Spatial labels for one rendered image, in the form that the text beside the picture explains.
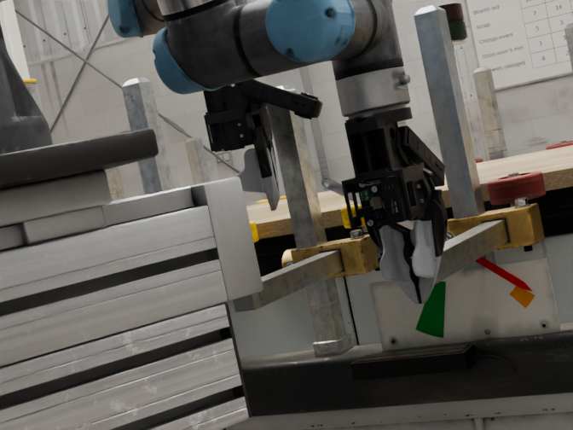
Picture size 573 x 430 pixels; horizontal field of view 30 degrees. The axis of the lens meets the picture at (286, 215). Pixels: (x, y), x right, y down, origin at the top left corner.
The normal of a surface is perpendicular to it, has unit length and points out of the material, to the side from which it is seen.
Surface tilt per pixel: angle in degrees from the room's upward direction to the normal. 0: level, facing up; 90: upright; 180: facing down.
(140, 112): 90
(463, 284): 90
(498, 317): 90
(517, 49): 90
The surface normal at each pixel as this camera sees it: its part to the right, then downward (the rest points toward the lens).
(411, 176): 0.87, -0.15
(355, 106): -0.63, 0.18
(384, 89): 0.26, 0.00
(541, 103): -0.44, 0.14
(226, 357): 0.55, -0.07
